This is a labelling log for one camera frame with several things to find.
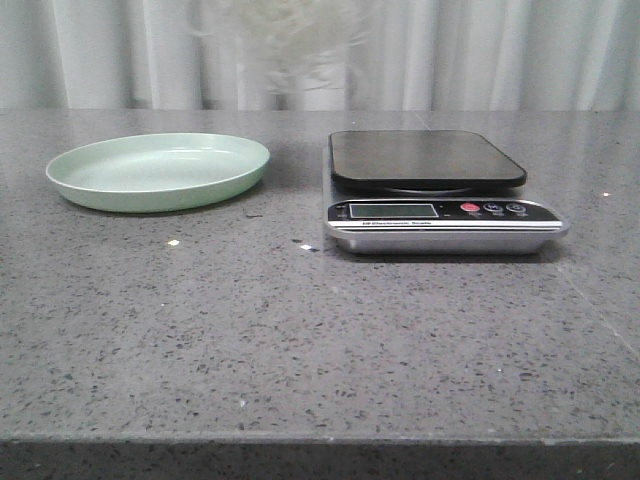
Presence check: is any white vermicelli bundle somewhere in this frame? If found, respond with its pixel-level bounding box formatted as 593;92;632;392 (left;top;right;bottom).
189;0;376;96

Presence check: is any silver digital kitchen scale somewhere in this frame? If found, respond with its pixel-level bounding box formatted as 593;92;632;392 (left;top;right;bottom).
323;130;569;255

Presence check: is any light green plate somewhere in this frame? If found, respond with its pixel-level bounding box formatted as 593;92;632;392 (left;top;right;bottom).
46;133;270;213

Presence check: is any white pleated curtain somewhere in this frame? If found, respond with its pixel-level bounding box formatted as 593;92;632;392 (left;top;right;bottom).
1;1;639;111

